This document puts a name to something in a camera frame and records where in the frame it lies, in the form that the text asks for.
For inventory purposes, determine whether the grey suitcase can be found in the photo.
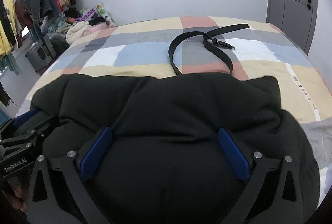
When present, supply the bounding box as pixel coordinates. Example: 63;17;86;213
25;40;56;75

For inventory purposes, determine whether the fruit print roll cushion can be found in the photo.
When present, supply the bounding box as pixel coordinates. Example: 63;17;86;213
96;4;116;27

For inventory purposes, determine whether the black door handle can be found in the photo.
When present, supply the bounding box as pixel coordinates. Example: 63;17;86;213
298;0;312;12

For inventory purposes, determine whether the cream fluffy blanket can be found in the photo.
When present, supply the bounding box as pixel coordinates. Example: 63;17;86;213
66;21;91;45

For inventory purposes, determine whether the yellow hanging jacket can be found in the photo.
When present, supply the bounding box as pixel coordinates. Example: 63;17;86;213
0;0;16;59

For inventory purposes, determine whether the colourful patchwork bed quilt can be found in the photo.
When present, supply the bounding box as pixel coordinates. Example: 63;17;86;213
15;16;332;204

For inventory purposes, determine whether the black belt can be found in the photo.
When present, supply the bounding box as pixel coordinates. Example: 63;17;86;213
168;23;250;76

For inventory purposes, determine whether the pink plush pillow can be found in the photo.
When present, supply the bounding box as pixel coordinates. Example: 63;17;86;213
84;23;108;35

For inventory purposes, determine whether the black padded coat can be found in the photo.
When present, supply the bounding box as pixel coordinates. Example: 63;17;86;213
31;73;320;223

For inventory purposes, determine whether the person's left hand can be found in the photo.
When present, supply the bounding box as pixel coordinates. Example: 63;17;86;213
2;191;26;213

